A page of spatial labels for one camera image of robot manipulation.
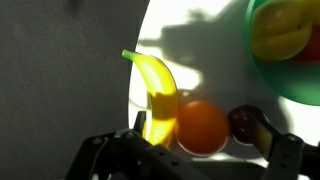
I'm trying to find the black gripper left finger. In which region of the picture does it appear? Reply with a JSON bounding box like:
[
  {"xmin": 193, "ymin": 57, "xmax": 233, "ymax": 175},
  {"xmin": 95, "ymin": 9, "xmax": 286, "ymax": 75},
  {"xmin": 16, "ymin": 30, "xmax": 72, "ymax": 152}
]
[{"xmin": 133, "ymin": 110, "xmax": 148, "ymax": 139}]

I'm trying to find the green plastic bowl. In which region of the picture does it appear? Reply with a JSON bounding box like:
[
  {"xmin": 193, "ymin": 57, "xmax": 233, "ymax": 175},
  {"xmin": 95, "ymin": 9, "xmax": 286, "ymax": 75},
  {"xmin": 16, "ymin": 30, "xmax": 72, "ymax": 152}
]
[{"xmin": 244, "ymin": 0, "xmax": 320, "ymax": 107}]

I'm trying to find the dark red toy plum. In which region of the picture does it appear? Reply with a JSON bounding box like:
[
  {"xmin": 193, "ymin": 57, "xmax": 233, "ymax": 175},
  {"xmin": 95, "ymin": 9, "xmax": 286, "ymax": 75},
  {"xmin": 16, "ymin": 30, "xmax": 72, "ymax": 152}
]
[{"xmin": 226, "ymin": 104, "xmax": 270, "ymax": 147}]

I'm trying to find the orange toy fruit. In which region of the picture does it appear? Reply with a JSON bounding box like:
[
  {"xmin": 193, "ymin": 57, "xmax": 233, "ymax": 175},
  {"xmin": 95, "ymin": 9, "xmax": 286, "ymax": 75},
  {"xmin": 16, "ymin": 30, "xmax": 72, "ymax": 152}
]
[{"xmin": 174, "ymin": 99, "xmax": 232, "ymax": 158}]

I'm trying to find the yellow toy banana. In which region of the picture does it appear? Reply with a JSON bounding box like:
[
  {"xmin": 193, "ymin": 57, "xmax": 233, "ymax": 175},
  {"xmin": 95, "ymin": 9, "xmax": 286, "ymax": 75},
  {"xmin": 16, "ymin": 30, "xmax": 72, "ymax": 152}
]
[{"xmin": 121, "ymin": 48, "xmax": 180, "ymax": 148}]

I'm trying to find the orange-yellow fruit in bowl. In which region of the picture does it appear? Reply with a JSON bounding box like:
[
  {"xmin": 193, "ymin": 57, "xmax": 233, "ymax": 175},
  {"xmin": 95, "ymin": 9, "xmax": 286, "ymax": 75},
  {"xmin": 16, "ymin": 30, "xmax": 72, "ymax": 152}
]
[{"xmin": 291, "ymin": 23, "xmax": 320, "ymax": 64}]

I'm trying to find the yellow orange toy peach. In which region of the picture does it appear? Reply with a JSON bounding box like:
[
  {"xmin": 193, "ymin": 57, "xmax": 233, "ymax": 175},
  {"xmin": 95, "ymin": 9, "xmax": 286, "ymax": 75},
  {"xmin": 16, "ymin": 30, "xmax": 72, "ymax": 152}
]
[{"xmin": 250, "ymin": 0, "xmax": 314, "ymax": 62}]

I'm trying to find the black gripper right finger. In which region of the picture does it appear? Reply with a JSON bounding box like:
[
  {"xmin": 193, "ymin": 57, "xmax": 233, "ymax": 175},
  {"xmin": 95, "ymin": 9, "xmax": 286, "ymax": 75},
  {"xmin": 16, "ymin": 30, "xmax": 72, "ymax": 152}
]
[{"xmin": 249, "ymin": 114, "xmax": 284, "ymax": 161}]

